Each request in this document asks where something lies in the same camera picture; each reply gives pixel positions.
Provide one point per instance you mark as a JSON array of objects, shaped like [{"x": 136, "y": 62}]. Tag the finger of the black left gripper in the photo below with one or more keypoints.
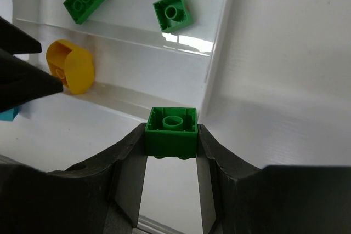
[
  {"x": 15, "y": 41},
  {"x": 22, "y": 82}
]

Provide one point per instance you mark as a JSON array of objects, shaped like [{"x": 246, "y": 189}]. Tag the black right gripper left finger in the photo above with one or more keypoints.
[{"x": 101, "y": 194}]

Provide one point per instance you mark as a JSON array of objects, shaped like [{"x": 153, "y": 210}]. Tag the aluminium front rail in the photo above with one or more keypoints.
[{"x": 149, "y": 226}]

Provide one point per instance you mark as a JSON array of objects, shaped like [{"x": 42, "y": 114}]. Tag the yellow lego brick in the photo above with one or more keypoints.
[{"x": 72, "y": 64}]

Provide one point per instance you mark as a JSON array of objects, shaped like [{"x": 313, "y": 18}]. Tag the green lego brick small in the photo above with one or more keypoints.
[{"x": 171, "y": 132}]

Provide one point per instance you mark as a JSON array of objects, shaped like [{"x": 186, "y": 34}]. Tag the teal lego brick front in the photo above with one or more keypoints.
[{"x": 10, "y": 114}]

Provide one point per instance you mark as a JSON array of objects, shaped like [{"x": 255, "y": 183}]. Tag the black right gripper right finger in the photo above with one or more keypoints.
[{"x": 237, "y": 197}]

